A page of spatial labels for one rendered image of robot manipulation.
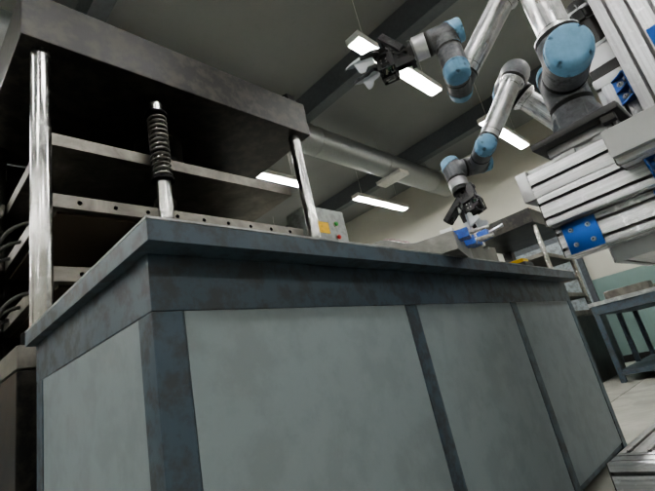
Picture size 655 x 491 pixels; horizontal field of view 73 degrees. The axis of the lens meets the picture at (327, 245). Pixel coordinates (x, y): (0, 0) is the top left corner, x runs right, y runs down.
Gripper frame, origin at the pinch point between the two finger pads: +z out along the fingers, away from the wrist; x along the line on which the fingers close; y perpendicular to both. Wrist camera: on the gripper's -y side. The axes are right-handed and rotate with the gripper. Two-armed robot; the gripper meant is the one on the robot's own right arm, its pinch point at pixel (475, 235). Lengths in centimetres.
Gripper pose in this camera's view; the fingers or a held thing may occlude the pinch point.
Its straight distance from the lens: 174.2
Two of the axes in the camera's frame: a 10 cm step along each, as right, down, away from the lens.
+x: 7.3, 2.1, 6.5
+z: 2.0, 8.5, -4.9
